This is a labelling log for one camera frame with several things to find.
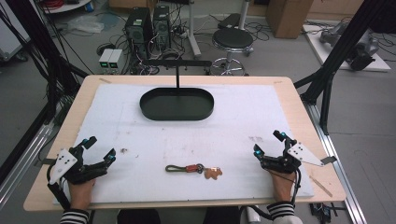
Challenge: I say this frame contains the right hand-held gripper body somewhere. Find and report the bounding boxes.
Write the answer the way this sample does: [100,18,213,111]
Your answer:
[261,139,325,175]

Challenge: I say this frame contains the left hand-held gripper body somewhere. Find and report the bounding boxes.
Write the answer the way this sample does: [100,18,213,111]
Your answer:
[48,144,110,186]

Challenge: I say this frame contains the keychain with olive strap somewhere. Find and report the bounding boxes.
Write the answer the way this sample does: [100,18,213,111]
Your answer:
[164,163,224,181]

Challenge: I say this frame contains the black oval tray key stand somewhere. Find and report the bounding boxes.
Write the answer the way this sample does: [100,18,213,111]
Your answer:
[138,59,216,122]

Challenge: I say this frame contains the person's right hand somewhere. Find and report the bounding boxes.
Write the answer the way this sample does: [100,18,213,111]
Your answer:
[268,170,297,203]

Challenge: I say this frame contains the person's left hand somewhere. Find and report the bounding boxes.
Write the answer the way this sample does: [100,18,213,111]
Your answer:
[67,178,96,212]

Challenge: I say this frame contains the thin wooden stick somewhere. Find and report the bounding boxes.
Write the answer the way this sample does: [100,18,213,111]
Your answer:
[308,175,333,199]

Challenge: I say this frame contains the black parts on floor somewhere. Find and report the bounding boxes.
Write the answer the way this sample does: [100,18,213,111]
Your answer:
[308,202,340,224]

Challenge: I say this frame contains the white foam mat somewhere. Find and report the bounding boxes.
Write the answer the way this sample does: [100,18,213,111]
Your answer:
[51,82,316,205]

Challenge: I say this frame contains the person's legs dark trousers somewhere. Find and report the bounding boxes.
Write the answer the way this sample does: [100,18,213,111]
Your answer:
[116,205,241,224]

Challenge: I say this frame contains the white power supply unit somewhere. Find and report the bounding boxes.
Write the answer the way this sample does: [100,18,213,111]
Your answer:
[107,49,124,75]
[98,48,115,75]

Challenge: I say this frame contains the white platform board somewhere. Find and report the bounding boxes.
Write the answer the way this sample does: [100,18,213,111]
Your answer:
[303,23,392,73]

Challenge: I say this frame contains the black round stool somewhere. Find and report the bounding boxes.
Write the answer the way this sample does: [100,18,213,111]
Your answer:
[209,27,255,77]

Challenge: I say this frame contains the clear plastic bag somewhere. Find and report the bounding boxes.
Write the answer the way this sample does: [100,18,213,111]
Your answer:
[65,14,106,35]

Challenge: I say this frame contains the brown cardboard box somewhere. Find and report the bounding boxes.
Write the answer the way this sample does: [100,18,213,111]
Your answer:
[265,0,315,40]

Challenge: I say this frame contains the black computer tower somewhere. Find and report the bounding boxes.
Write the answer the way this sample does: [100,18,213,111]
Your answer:
[151,5,173,52]
[123,7,154,61]

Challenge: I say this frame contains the black flat bag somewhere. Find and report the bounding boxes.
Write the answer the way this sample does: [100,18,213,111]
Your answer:
[217,12,241,31]

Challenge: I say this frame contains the white desk leg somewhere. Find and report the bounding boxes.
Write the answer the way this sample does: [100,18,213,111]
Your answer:
[186,0,203,60]

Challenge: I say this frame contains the white round table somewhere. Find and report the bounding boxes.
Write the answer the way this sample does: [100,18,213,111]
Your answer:
[39,0,92,15]

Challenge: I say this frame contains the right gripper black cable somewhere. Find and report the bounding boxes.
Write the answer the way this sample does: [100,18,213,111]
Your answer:
[238,167,303,221]

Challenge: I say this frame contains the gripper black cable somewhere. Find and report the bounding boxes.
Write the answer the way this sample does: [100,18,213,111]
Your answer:
[238,167,303,221]
[46,162,72,212]

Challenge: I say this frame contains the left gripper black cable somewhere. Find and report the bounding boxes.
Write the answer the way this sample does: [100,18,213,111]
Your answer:
[46,162,72,212]

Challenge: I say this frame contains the aluminium rail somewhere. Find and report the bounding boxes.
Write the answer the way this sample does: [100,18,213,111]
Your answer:
[305,102,369,224]
[0,121,56,204]

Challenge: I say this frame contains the black metal frame strut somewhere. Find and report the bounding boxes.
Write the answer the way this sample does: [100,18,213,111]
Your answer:
[5,0,90,126]
[293,0,396,136]

